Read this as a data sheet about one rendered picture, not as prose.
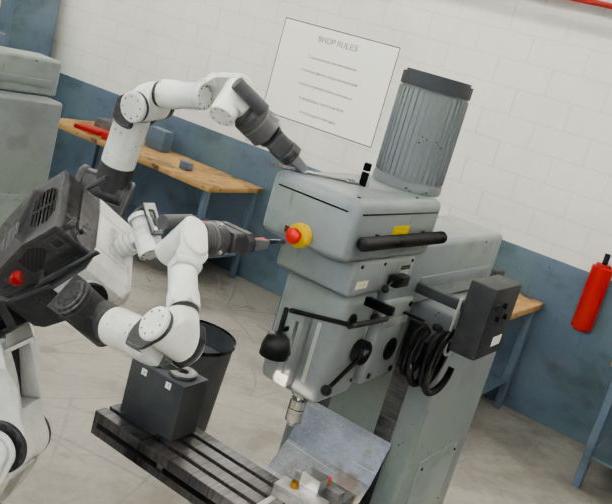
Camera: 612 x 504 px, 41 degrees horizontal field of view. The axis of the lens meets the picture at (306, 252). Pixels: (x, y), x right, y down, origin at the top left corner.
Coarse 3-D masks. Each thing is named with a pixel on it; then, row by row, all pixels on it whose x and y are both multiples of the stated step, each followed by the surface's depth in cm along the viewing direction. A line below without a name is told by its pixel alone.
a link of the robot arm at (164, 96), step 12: (144, 84) 204; (156, 84) 203; (168, 84) 201; (180, 84) 200; (192, 84) 199; (156, 96) 202; (168, 96) 200; (180, 96) 199; (156, 108) 205; (168, 108) 204; (180, 108) 203; (192, 108) 200; (144, 120) 205
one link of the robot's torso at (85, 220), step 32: (32, 192) 202; (64, 192) 195; (32, 224) 192; (64, 224) 189; (96, 224) 201; (128, 224) 215; (0, 256) 198; (32, 256) 192; (64, 256) 193; (96, 256) 194; (128, 256) 208; (0, 288) 199; (32, 288) 198; (96, 288) 195; (128, 288) 201; (32, 320) 207; (64, 320) 206
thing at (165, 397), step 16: (144, 368) 256; (160, 368) 256; (128, 384) 260; (144, 384) 256; (160, 384) 253; (176, 384) 249; (192, 384) 251; (128, 400) 260; (144, 400) 257; (160, 400) 253; (176, 400) 250; (192, 400) 254; (144, 416) 257; (160, 416) 254; (176, 416) 250; (192, 416) 258; (160, 432) 254; (176, 432) 253; (192, 432) 261
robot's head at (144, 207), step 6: (144, 204) 201; (150, 204) 203; (138, 210) 203; (144, 210) 201; (150, 210) 203; (156, 210) 203; (156, 216) 202; (150, 222) 200; (156, 222) 202; (150, 228) 199; (156, 234) 200; (162, 234) 201
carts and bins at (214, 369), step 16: (208, 336) 452; (224, 336) 447; (208, 352) 444; (224, 352) 417; (192, 368) 411; (208, 368) 415; (224, 368) 426; (208, 384) 420; (208, 400) 425; (208, 416) 434
